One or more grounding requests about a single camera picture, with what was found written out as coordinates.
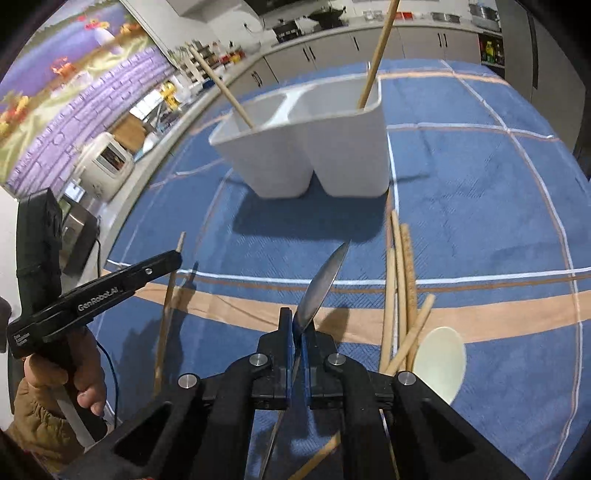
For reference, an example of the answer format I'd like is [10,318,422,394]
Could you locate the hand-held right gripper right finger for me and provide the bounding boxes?
[301,328,532,480]

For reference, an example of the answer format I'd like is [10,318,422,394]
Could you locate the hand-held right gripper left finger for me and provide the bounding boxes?
[55,307,294,480]

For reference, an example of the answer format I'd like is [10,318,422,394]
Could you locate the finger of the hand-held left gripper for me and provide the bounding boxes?
[108,250,182,300]

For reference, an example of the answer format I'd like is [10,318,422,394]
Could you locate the metal spoon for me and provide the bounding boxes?
[259,239,352,480]

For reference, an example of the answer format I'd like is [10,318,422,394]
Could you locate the cream plastic spoon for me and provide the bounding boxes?
[411,326,466,407]

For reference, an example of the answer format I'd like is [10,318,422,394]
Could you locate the white two-compartment utensil holder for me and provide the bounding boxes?
[209,76,392,199]

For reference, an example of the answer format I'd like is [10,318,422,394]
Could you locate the person's left forearm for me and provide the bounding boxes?
[4,376,93,474]

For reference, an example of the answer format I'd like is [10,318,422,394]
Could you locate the person's left hand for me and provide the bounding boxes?
[23,331,108,418]

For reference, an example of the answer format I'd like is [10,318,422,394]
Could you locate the black and silver appliance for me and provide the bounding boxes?
[60,198,100,278]

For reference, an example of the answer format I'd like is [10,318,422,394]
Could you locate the white rice cooker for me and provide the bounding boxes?
[74,131,136,201]

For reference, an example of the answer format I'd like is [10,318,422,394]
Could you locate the wooden cutting board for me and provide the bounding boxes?
[111,113,148,153]

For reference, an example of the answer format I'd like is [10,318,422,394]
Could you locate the printed window blind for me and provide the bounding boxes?
[0,0,181,195]

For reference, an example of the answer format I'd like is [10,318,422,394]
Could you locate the yellow bottle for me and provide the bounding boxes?
[159,82,181,109]

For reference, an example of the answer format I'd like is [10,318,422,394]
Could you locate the blue plaid tablecloth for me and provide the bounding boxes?
[85,58,583,480]

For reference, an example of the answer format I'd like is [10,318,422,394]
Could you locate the grey kitchen base cabinets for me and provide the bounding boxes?
[226,18,483,95]

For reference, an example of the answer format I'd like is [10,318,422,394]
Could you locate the black range hood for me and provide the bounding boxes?
[242,0,296,14]

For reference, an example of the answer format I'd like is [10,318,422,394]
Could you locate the black wok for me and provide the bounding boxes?
[308,8,347,26]

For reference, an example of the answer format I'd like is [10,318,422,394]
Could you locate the row of condiment bottles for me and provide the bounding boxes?
[479,39,505,65]

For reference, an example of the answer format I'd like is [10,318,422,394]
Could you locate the grey refrigerator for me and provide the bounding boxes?
[496,0,591,155]

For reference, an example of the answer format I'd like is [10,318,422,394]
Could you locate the steel steamer pot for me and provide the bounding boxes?
[468,2,502,24]

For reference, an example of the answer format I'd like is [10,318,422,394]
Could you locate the thin blue cable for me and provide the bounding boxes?
[95,332,123,425]

